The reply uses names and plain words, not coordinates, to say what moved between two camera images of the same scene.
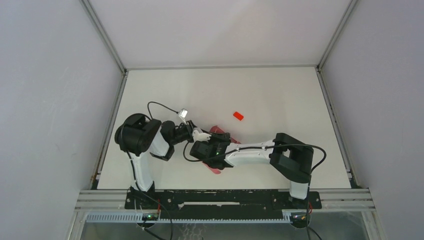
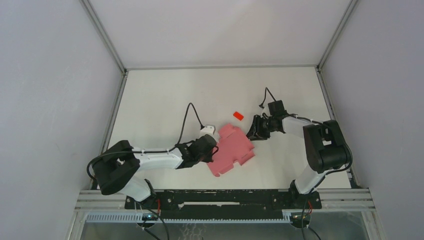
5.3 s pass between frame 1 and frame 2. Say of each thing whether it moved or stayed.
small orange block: stayed
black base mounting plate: stayed
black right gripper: moved
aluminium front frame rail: stayed
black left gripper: moved
